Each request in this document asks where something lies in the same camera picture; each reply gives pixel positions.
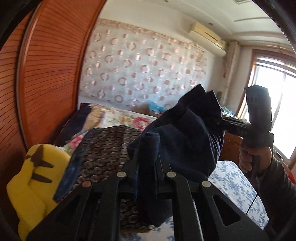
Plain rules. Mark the white air conditioner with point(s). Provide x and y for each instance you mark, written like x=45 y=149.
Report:
x=207 y=39

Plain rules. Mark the blue tissue box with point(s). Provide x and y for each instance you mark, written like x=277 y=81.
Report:
x=155 y=109

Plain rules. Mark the yellow plush toy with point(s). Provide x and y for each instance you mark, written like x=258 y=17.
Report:
x=32 y=190

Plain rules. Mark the blue floral bed sheet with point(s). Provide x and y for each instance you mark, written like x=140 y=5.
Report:
x=229 y=179

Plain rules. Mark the person's right hand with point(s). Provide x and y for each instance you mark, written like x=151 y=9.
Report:
x=246 y=155

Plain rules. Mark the grey sleeved right forearm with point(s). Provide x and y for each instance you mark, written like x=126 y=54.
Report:
x=278 y=197

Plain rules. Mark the bright window with frame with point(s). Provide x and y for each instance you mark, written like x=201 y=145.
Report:
x=276 y=72

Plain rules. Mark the circle pattern sheer curtain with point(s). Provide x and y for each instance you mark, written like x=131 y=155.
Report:
x=128 y=66

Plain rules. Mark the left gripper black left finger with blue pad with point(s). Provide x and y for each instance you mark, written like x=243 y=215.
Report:
x=90 y=213

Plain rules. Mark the navy blue t-shirt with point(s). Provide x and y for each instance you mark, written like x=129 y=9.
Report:
x=188 y=138

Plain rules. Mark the pink floral quilt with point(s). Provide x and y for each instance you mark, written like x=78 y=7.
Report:
x=69 y=139

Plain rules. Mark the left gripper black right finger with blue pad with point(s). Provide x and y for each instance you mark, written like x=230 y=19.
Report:
x=202 y=212

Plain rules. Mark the long wooden cabinet desk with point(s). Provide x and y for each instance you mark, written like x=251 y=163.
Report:
x=230 y=149

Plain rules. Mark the navy paisley folded cloth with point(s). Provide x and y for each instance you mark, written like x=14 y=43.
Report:
x=101 y=153

